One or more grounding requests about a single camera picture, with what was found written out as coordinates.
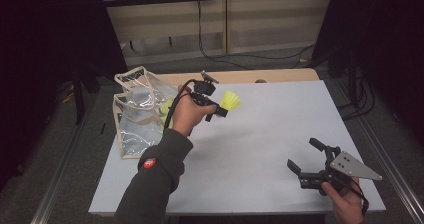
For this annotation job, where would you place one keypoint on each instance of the light wooden shelf unit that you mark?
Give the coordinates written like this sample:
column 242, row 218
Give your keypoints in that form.
column 266, row 17

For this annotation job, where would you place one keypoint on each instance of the transparent bag with beige trim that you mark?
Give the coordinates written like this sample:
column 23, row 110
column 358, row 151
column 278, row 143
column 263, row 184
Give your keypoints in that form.
column 136, row 140

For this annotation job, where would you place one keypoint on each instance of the person's left hand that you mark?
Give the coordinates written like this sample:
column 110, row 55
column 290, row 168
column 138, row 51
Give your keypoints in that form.
column 188, row 114

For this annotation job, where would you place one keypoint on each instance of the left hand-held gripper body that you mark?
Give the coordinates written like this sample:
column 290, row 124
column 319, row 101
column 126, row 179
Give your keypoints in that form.
column 205, row 89

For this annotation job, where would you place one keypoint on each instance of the black curtain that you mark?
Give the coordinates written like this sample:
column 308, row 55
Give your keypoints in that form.
column 33, row 50
column 400, row 34

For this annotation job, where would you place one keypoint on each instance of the aluminium floor rail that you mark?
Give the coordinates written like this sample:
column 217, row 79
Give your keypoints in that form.
column 66, row 160
column 393, row 164

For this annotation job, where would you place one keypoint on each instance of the person's right hand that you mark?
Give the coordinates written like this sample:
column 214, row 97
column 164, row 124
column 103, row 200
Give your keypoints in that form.
column 345, row 204

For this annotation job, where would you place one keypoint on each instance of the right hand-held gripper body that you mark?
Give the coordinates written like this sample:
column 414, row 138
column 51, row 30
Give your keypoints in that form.
column 350, row 165

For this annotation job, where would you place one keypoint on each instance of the black metal stand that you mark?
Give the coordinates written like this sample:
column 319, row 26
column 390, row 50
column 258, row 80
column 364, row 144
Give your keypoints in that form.
column 79, row 107
column 351, row 74

